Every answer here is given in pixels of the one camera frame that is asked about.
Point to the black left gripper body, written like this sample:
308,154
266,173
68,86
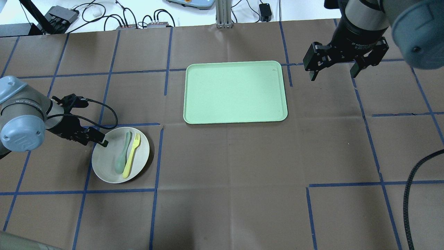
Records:
68,127

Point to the grey usb hub box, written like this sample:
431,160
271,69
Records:
61,18

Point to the aluminium frame post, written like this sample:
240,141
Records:
223,14

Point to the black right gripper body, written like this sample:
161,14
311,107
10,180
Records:
358,33

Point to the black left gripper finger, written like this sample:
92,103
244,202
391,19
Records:
96,136

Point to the light green plastic tray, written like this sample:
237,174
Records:
234,92

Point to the black power adapter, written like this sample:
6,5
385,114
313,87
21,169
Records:
265,12

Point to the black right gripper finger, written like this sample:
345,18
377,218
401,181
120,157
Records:
372,59
317,58

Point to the teal green plastic spoon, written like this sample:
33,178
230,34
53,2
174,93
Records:
122,158

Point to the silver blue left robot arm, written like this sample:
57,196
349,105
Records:
26,115

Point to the small orange connector box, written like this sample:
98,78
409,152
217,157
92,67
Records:
128,27

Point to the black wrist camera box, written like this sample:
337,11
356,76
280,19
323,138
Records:
71,101

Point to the white round plate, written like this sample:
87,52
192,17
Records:
104,158

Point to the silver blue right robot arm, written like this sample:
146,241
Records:
417,30

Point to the yellow plastic fork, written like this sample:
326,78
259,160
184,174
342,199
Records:
136,143

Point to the black monitor stand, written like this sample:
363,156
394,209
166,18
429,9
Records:
25,29

